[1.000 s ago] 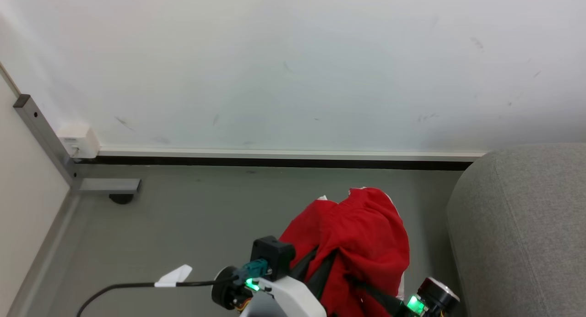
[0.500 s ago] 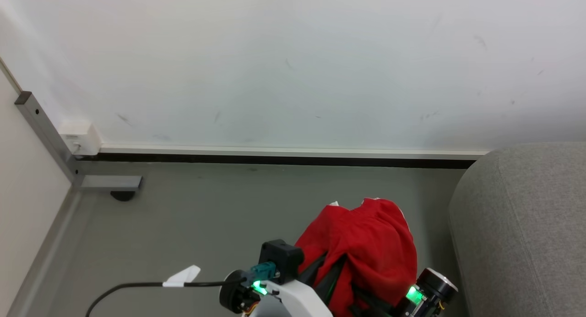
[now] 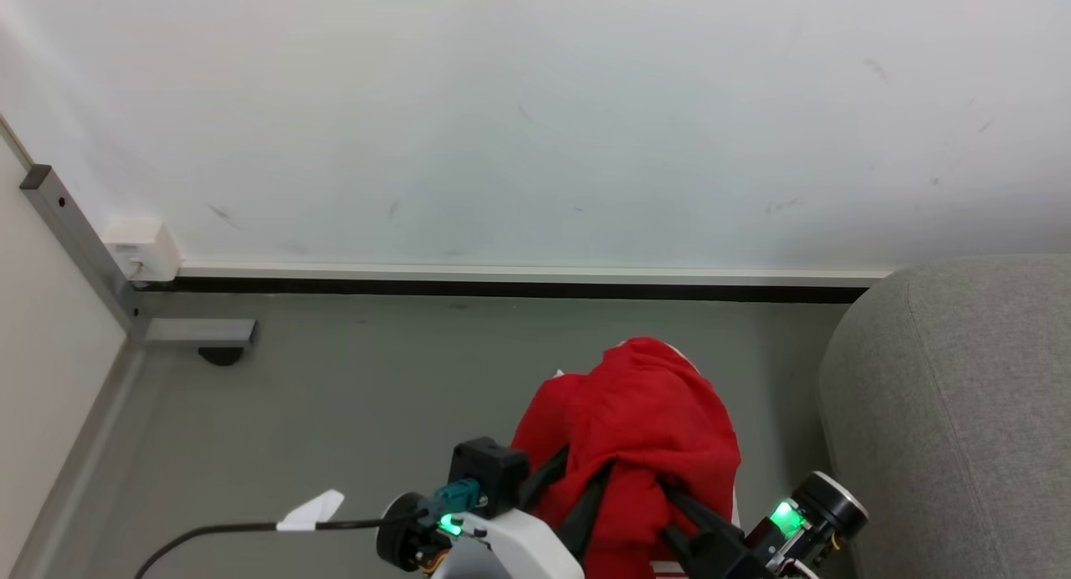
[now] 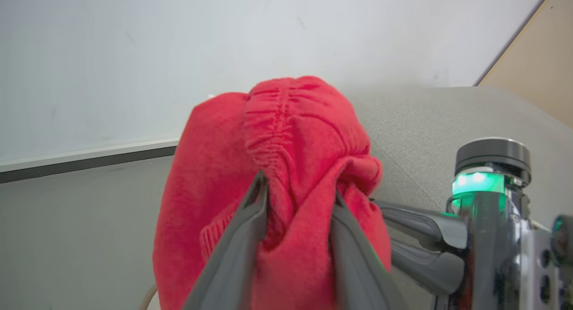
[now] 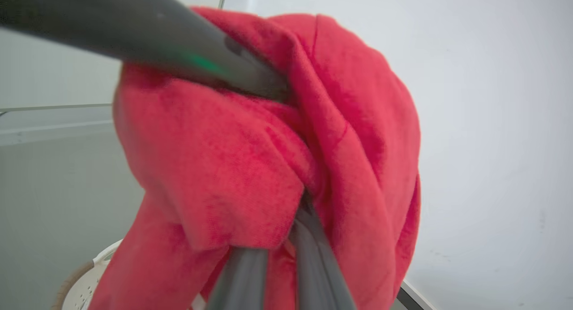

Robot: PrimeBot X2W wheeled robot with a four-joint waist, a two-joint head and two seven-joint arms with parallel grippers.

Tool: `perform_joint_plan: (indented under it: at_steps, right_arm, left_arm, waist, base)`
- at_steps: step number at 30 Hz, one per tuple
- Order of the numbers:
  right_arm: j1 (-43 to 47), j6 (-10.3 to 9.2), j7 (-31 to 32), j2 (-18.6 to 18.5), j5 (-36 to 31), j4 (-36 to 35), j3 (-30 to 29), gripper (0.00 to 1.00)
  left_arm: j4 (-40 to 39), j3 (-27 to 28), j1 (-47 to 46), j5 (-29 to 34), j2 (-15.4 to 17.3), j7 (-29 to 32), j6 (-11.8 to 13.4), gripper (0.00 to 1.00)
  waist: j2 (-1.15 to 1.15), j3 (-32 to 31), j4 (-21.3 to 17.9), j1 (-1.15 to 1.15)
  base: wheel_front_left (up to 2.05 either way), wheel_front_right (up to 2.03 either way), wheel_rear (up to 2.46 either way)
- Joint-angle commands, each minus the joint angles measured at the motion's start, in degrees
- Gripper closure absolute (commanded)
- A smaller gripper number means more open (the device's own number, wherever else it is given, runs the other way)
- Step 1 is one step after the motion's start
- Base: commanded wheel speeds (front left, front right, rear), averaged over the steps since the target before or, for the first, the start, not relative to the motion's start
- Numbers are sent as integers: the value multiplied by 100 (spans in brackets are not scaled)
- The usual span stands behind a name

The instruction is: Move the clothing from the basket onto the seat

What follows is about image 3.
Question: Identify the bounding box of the white wall socket box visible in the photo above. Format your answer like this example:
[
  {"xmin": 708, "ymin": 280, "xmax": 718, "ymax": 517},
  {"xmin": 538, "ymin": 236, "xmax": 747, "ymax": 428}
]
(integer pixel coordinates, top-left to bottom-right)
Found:
[{"xmin": 101, "ymin": 218, "xmax": 182, "ymax": 283}]

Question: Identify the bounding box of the beige partition panel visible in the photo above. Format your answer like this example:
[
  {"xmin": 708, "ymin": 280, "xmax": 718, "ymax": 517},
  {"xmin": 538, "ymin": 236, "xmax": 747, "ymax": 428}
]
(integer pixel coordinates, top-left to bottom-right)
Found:
[{"xmin": 0, "ymin": 117, "xmax": 128, "ymax": 579}]

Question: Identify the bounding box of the white skirting strip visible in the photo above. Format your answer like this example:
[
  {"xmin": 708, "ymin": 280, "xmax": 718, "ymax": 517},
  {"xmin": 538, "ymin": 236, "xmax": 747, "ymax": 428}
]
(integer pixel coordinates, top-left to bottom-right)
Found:
[{"xmin": 178, "ymin": 263, "xmax": 893, "ymax": 290}]

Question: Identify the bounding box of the white cable tag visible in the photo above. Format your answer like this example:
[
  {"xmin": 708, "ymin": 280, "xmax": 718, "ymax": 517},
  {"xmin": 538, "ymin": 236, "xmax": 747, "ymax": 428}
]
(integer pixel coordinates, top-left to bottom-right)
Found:
[{"xmin": 276, "ymin": 489, "xmax": 346, "ymax": 532}]

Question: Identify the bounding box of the red clothing item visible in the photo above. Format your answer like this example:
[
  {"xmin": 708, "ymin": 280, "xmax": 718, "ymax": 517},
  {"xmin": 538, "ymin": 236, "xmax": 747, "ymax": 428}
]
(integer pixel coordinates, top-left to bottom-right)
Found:
[{"xmin": 510, "ymin": 337, "xmax": 743, "ymax": 579}]

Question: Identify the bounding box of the black cable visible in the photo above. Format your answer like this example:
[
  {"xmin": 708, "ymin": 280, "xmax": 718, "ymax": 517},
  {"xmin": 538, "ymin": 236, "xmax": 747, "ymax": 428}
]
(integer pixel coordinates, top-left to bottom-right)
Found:
[{"xmin": 134, "ymin": 516, "xmax": 394, "ymax": 579}]

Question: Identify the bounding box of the grey fabric sofa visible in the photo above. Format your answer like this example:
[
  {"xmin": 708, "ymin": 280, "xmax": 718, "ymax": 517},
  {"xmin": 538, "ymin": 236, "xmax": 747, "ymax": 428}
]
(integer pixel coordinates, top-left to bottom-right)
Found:
[{"xmin": 817, "ymin": 255, "xmax": 1071, "ymax": 579}]

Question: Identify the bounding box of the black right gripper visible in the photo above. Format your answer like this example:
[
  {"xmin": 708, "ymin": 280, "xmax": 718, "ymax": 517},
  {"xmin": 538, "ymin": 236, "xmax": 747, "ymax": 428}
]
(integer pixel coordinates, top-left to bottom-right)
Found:
[{"xmin": 658, "ymin": 477, "xmax": 811, "ymax": 579}]

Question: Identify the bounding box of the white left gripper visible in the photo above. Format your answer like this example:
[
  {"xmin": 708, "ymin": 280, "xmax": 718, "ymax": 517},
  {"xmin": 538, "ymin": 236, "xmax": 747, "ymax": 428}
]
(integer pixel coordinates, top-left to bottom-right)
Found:
[{"xmin": 431, "ymin": 447, "xmax": 613, "ymax": 579}]

